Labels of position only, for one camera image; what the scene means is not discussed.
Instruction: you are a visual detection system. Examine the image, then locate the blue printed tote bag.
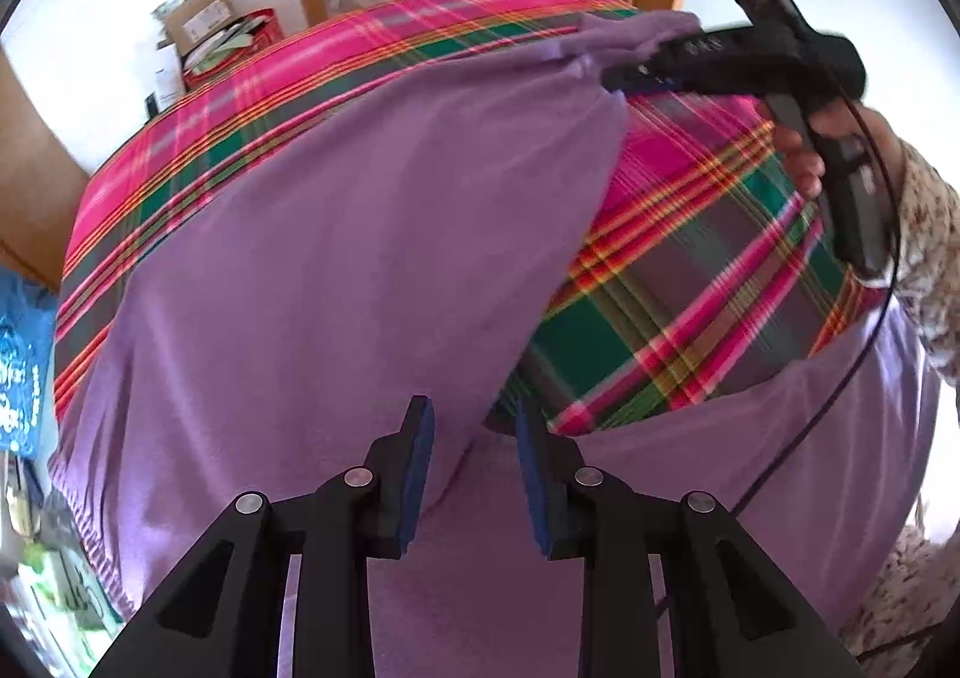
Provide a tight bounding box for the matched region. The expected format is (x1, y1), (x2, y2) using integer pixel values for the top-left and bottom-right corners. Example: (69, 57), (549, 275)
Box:
(0, 267), (57, 458)

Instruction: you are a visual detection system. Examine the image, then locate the red basket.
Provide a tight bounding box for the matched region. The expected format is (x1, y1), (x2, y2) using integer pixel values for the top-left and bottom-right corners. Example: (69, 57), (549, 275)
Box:
(182, 8), (283, 91)

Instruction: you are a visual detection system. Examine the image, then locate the purple fleece garment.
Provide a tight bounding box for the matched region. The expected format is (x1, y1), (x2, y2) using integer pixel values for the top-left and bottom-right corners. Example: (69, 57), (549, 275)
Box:
(47, 8), (944, 678)

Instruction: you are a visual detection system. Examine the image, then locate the cardboard box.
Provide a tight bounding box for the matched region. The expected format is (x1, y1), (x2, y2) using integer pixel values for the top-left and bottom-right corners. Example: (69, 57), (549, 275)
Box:
(153, 0), (236, 56)

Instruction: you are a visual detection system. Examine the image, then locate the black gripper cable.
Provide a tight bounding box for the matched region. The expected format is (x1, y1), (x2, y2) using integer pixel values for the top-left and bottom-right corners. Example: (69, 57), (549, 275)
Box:
(650, 91), (907, 620)

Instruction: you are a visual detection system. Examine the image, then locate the floral sleeve forearm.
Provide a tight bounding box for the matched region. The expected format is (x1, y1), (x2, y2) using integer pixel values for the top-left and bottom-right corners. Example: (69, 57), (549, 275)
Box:
(895, 142), (960, 387)

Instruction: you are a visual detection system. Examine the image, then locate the person's right hand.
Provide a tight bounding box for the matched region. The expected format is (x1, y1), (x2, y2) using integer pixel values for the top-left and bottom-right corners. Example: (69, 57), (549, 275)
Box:
(757, 94), (907, 200)

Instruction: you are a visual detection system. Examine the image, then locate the pink plaid bed sheet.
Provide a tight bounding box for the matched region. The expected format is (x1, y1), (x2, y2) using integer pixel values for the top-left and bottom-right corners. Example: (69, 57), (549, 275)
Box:
(53, 0), (882, 436)

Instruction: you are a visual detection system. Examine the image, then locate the wooden wardrobe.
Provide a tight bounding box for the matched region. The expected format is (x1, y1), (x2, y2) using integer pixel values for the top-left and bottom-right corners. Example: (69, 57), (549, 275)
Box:
(0, 56), (89, 291)

